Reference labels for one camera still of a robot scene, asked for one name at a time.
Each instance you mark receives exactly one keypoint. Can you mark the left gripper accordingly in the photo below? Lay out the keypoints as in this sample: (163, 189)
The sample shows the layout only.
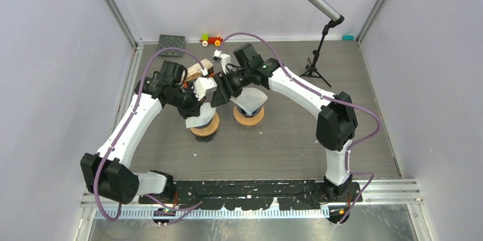
(192, 110)

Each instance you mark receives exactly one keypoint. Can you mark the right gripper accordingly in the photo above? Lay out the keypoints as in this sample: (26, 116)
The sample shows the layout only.
(224, 91)

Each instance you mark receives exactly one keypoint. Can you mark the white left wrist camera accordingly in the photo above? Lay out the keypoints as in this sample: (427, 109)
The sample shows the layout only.
(201, 86)

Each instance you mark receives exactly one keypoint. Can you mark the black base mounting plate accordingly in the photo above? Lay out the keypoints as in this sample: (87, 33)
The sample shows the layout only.
(257, 195)

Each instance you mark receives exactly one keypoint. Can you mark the red toy car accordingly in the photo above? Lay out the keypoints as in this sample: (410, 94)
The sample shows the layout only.
(206, 40)

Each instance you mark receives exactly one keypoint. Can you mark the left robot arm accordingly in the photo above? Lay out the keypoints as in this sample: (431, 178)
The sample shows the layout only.
(107, 172)

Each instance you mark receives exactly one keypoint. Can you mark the grey building block baseplate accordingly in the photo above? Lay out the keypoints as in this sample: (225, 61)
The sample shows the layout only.
(174, 41)

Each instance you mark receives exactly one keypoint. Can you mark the blue glass dripper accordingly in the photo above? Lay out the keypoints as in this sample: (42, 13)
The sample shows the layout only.
(249, 115)

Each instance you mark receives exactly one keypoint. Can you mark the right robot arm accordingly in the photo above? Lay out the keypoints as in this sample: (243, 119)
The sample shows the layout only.
(336, 119)

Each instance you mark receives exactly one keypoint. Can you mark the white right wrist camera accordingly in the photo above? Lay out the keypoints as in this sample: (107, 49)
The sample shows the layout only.
(223, 59)

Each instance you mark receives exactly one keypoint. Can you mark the aluminium frame rail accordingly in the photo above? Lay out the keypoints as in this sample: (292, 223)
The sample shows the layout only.
(116, 13)

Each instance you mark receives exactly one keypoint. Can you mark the orange coffee filter box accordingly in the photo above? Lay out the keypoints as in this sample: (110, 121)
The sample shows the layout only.
(196, 71)

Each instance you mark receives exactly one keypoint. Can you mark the clear glass dripper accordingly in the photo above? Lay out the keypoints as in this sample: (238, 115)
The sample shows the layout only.
(246, 128)

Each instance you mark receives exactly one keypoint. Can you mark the wooden ring dripper stand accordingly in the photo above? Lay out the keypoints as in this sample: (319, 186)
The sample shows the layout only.
(207, 129)

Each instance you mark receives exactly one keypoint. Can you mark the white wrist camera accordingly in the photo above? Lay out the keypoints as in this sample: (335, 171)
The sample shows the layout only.
(223, 59)
(201, 86)

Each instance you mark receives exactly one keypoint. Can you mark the white paper coffee filter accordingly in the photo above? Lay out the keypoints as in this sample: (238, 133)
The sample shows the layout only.
(250, 99)

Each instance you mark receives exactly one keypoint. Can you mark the teal small block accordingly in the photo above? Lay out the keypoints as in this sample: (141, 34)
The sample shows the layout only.
(348, 37)

